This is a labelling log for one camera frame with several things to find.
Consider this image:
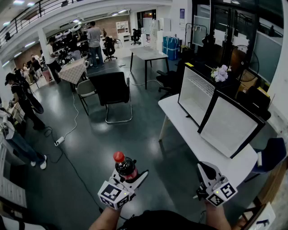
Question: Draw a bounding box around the black standing fan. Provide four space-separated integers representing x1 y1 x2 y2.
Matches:
230 44 260 83

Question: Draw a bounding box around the white cable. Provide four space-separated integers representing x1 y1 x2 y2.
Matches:
63 91 80 139

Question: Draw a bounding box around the white shelf cabinet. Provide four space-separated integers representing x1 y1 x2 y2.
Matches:
116 20 131 42

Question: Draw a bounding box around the checkered tablecloth table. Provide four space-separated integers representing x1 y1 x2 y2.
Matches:
58 57 88 92

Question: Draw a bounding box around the black balcony railing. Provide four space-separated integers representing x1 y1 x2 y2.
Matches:
0 0 75 48

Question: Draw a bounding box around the stack of white cartons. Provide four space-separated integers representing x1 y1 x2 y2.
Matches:
140 18 171 51

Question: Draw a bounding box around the black mini fridge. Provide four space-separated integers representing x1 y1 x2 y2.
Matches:
177 62 266 159

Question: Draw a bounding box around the person's right forearm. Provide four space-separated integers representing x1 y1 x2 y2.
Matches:
204 201 231 230

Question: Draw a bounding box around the black rack with frosted panel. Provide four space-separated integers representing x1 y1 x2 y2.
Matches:
184 14 211 49

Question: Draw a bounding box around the dark blue chair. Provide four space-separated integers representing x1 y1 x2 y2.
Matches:
244 137 288 182

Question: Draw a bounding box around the stack of blue wrapped boxes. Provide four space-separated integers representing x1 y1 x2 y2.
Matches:
162 35 180 61

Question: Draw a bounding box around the grey table with black legs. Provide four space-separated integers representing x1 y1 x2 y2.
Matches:
130 46 170 90

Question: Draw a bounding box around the black cable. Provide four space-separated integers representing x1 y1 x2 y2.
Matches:
44 125 104 214

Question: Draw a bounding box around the brown cardboard box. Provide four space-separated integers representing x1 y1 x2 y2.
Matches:
238 69 259 90

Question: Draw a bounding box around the cola bottle with red cap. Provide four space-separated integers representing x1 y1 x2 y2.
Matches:
112 151 139 183

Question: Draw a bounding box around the black bag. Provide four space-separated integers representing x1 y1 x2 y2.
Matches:
237 86 272 121

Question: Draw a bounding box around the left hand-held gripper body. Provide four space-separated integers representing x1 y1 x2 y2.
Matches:
97 172 138 210

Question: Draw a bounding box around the black cantilever chair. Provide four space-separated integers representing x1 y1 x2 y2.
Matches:
89 71 133 124

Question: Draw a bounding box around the black framed glass door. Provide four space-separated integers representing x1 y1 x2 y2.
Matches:
191 0 259 75

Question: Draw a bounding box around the beige chair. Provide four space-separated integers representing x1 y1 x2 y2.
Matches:
75 78 99 116

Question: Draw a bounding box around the person's black clothing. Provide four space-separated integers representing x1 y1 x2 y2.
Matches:
117 210 219 230

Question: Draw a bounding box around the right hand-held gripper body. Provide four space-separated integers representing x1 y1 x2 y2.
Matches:
195 175 238 207

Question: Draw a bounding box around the white table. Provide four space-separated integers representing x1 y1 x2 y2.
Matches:
158 93 259 188

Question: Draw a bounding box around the purple flower bouquet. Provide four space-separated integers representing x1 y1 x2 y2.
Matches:
211 64 232 83

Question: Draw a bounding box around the person's left forearm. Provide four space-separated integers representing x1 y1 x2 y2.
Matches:
89 205 123 230

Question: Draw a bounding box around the pink stool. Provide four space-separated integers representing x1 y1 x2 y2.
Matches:
42 67 53 83

